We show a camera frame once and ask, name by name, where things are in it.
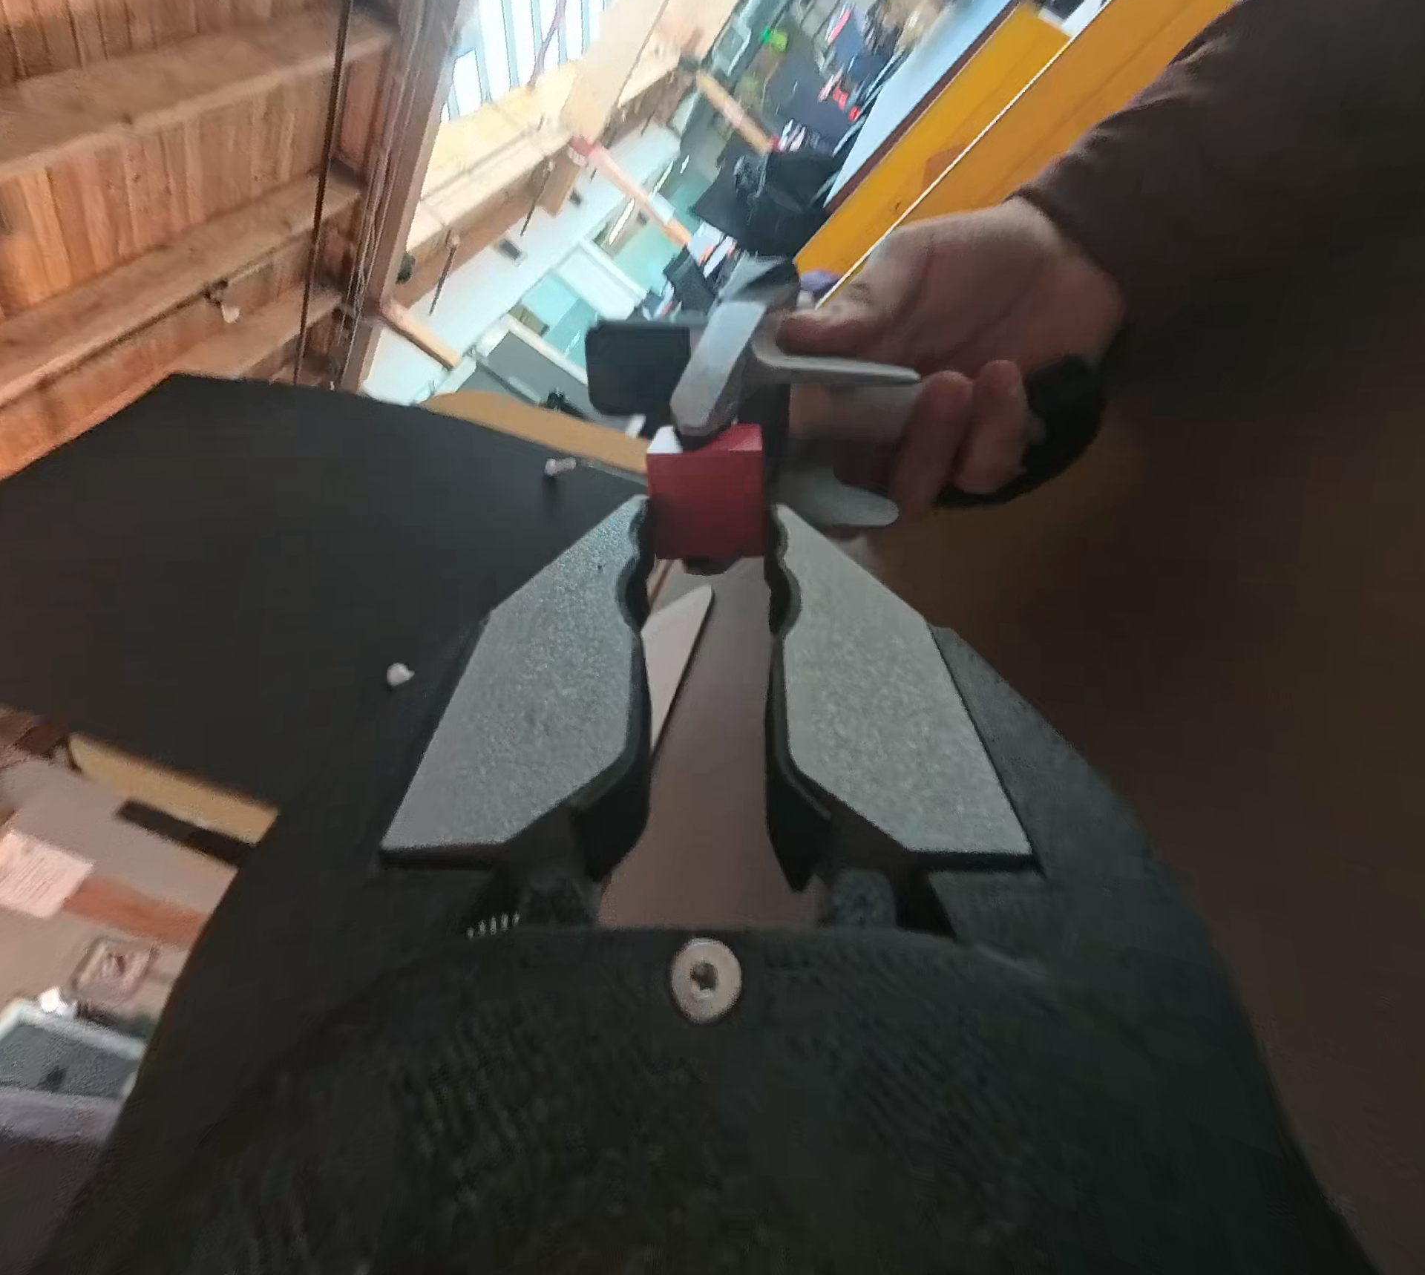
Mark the black pegboard stand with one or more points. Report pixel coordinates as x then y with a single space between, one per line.
223 574

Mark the person's right hand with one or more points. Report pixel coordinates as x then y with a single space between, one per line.
980 296

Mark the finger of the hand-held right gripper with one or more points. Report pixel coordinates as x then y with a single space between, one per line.
723 351

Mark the white ceiling spot lamp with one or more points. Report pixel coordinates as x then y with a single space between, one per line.
226 305

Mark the person's right forearm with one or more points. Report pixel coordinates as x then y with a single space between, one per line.
1280 185

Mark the red cube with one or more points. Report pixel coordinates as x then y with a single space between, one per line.
707 507

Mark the yellow plastic bin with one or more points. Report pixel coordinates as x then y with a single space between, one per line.
1002 106

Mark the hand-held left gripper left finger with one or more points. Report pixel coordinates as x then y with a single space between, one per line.
523 719

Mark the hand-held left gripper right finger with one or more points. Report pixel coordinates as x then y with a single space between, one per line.
891 741

